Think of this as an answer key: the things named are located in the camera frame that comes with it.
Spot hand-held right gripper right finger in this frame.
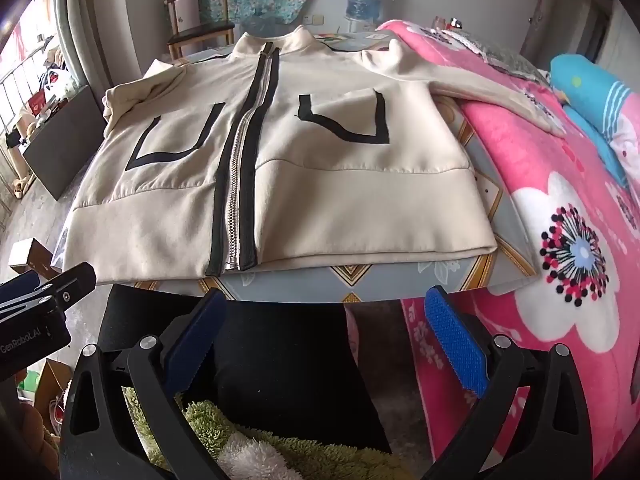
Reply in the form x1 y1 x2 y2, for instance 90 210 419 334
424 284 596 480

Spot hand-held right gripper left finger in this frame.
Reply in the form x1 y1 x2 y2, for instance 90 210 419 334
59 287 228 480

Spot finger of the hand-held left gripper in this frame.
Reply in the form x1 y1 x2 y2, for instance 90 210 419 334
0 261 97 318

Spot cream zip jacket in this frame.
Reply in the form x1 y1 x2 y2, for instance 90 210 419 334
66 24 568 277

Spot small brown box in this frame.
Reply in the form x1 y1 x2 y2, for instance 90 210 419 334
9 240 63 277

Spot cardboard box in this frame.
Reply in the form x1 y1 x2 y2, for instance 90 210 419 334
36 359 74 411

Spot person's black trousers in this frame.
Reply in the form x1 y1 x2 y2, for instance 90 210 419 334
97 285 392 456

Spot pink floral blanket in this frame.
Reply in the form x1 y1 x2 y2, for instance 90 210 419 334
375 19 640 480

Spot table with patterned tablecloth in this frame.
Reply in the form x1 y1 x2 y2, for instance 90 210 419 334
50 30 541 306

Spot green white fluffy garment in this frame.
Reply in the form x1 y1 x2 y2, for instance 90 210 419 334
122 385 416 480

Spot dark board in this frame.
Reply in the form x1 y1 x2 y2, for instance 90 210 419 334
22 85 108 201

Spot metal window railing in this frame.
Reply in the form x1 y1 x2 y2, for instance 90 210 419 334
0 52 61 221

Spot pale curtain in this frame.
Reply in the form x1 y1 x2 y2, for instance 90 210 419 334
55 0 141 106

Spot wooden chair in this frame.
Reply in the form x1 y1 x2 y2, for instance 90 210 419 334
165 0 236 61

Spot grey lace cushion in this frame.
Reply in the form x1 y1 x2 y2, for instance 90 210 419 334
480 40 551 82

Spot blue pillow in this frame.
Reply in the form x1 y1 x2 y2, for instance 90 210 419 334
550 54 640 187

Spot white container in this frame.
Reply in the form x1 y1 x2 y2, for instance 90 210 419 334
167 0 202 36

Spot white plastic bag with handles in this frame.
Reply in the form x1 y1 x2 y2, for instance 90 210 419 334
42 70 77 106

